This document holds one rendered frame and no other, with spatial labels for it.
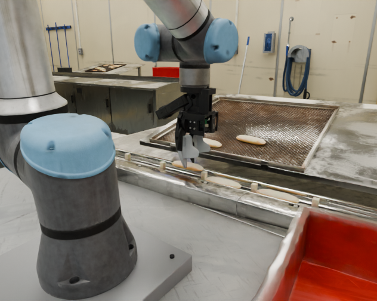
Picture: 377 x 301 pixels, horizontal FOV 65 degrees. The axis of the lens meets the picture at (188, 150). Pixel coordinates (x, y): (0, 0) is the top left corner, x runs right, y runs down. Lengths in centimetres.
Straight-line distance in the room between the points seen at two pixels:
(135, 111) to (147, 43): 314
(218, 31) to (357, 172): 49
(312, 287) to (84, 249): 34
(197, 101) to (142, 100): 293
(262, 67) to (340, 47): 104
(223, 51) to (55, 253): 41
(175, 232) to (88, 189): 27
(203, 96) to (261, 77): 392
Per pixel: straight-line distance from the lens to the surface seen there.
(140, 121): 373
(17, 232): 72
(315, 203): 70
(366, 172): 84
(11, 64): 52
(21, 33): 52
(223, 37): 55
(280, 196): 72
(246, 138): 95
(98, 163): 41
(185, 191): 73
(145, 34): 64
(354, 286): 57
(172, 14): 52
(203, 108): 73
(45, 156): 40
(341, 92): 439
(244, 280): 53
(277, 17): 459
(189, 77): 72
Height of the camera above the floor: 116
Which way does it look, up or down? 18 degrees down
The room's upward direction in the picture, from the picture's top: straight up
